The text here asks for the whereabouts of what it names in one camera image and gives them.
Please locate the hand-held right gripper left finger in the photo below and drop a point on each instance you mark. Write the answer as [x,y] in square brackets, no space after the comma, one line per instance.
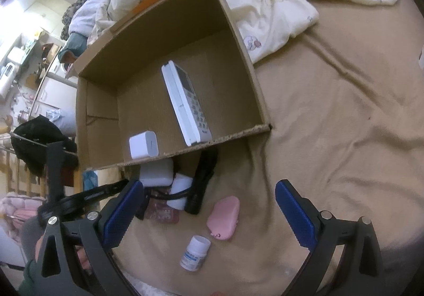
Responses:
[121,216]

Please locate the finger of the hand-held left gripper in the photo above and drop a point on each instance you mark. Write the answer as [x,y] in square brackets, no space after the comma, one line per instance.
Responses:
[96,194]
[55,170]

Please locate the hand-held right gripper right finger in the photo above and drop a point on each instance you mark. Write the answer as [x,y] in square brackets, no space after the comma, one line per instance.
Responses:
[294,213]

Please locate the white earbuds case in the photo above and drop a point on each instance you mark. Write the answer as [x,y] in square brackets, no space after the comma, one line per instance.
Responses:
[155,173]

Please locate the white charger cube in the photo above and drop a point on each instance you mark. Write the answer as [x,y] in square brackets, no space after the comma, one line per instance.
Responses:
[144,145]

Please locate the white remote control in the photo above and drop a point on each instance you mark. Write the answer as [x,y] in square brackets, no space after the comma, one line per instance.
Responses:
[185,104]

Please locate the brown cardboard box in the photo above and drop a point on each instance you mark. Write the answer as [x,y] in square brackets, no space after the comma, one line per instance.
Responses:
[198,67]

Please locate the light blue plastic bag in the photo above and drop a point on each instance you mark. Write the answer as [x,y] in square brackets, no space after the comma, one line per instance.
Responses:
[89,180]

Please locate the wooden chair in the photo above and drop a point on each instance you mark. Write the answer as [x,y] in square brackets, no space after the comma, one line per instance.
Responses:
[20,183]

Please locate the black jacket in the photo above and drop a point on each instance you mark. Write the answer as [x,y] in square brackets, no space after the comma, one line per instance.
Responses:
[36,137]

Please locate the pink quilted cushion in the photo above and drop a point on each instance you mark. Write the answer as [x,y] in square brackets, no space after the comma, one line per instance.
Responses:
[20,206]

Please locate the white cylindrical container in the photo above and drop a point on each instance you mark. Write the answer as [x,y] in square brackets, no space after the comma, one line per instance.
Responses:
[179,188]

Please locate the pink pouch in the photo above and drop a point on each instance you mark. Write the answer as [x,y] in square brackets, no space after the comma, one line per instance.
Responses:
[223,216]

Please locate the white cabinet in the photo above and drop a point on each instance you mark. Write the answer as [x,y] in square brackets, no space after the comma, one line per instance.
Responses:
[56,94]

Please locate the white pill bottle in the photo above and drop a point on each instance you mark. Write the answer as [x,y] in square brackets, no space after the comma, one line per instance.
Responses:
[195,254]

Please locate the black flashlight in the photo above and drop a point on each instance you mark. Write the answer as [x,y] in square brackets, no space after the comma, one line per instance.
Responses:
[200,183]

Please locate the white kitchen appliance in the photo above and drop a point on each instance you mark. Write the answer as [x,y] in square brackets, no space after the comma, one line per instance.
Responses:
[8,79]

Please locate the white box appliance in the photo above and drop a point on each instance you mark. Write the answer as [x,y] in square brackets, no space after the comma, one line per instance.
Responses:
[15,56]

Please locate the teal cloth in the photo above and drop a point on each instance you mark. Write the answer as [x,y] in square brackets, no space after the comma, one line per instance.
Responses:
[73,46]

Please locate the lavender pillow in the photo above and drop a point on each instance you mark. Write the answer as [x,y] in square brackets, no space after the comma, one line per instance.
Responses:
[89,11]

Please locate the cream printed quilt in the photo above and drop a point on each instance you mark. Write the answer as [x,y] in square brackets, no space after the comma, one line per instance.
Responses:
[281,14]

